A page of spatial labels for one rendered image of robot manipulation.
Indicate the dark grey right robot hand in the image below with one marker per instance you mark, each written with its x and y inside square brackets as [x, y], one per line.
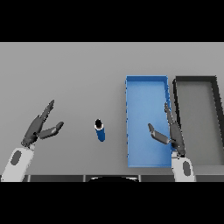
[176, 134]

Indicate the dark grey bin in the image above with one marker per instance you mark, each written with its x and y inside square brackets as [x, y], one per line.
[197, 119]

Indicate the blue bin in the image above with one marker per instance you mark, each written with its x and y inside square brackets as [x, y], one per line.
[148, 119]

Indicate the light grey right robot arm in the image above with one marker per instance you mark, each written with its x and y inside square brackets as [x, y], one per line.
[183, 169]

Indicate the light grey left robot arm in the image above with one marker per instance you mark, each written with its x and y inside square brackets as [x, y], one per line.
[16, 164]

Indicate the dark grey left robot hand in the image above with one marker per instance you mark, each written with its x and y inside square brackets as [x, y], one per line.
[34, 129]

